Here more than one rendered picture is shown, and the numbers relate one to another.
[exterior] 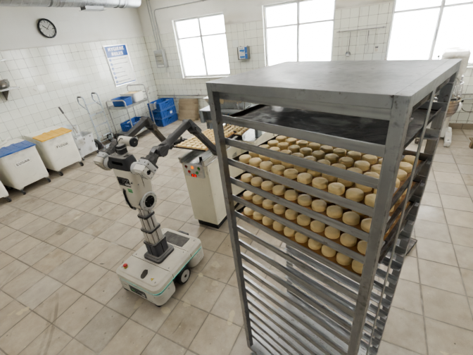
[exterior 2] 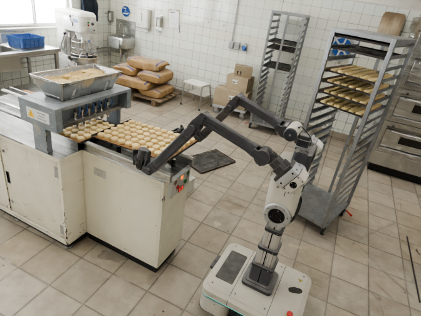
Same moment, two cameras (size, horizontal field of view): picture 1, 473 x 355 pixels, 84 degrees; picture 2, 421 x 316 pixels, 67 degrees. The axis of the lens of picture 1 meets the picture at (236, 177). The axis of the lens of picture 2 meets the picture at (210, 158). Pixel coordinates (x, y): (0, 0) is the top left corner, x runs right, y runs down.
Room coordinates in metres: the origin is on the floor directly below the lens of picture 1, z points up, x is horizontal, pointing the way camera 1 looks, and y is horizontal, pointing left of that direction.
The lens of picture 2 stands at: (2.53, 2.27, 1.94)
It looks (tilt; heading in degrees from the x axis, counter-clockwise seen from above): 27 degrees down; 260
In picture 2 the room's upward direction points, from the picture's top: 9 degrees clockwise
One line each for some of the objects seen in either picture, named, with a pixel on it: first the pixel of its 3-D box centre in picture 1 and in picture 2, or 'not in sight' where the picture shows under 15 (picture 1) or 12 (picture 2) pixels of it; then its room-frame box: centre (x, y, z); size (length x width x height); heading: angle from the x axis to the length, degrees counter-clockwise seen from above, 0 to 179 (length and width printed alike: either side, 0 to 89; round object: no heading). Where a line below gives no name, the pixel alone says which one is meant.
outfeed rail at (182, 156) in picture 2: (248, 129); (86, 121); (3.15, -0.22, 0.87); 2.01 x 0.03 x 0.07; 148
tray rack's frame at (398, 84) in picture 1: (313, 263); (340, 134); (0.89, -0.32, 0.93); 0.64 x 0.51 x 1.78; 41
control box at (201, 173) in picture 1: (193, 170); (179, 181); (2.40, 0.42, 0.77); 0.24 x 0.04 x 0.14; 58
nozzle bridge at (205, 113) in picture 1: (232, 120); (81, 114); (3.14, -0.04, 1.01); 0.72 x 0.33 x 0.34; 58
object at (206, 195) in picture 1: (217, 180); (135, 200); (2.71, 0.23, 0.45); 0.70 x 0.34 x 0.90; 148
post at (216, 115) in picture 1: (236, 254); (353, 147); (0.98, 0.05, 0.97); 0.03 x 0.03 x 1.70; 41
